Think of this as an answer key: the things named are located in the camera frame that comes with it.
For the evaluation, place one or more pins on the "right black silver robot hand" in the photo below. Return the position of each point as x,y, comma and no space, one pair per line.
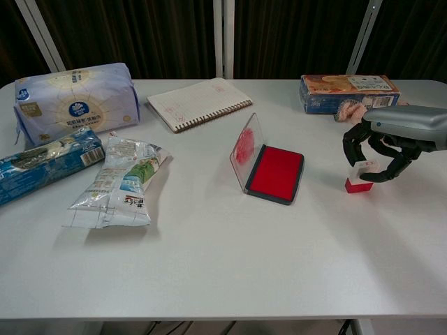
405,125

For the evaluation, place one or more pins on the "pink fuzzy cloth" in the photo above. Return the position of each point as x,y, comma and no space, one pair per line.
349,111

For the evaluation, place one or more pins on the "orange blue biscuit box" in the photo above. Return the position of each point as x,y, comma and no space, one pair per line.
335,90

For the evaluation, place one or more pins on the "black pleated curtain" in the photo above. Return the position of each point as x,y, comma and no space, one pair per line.
17,42
412,38
139,35
297,35

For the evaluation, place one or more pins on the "red ink pad case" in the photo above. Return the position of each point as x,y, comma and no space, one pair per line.
277,172

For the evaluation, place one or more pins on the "white spiral notebook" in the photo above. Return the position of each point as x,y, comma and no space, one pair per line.
199,103

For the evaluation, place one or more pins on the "clear crinkled snack bag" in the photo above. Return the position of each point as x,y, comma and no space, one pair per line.
115,188

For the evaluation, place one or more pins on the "purple tissue pack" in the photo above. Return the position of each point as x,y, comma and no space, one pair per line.
77,101

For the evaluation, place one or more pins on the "blue cookie package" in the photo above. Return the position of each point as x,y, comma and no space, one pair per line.
42,164

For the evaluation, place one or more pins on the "white frame post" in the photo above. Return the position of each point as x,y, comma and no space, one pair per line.
365,35
42,35
223,38

